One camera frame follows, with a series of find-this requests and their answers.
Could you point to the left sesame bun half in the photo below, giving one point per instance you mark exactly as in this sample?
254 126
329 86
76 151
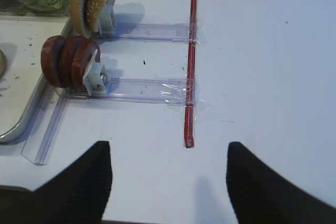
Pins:
77 11

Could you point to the meat patty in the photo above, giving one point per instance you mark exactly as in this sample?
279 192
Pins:
81 57
51 52
66 59

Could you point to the clear bun track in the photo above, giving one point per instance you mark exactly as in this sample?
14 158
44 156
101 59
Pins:
152 32

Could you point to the middle meat patty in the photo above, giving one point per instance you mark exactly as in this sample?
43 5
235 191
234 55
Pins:
66 59

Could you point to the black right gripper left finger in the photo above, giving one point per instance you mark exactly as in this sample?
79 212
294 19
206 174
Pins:
79 194

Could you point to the white patty pusher block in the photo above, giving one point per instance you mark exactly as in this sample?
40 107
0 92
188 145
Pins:
95 77

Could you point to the back meat patty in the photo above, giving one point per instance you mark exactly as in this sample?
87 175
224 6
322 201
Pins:
81 57

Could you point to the bottom bun on tray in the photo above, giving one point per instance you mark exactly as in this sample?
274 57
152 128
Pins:
3 63

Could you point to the clear patty track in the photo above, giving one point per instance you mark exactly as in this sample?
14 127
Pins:
171 91

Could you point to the front meat patty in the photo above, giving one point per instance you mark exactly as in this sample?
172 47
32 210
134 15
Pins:
51 52

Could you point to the clear rail right of tray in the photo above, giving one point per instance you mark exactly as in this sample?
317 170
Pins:
44 130

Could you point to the metal baking tray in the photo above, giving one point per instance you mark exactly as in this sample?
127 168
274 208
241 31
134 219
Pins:
22 83

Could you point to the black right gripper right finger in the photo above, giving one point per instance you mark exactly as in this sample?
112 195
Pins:
260 195

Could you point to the red plastic rail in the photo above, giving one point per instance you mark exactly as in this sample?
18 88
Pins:
190 78

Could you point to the white bun pusher block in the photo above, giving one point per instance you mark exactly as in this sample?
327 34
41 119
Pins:
107 22

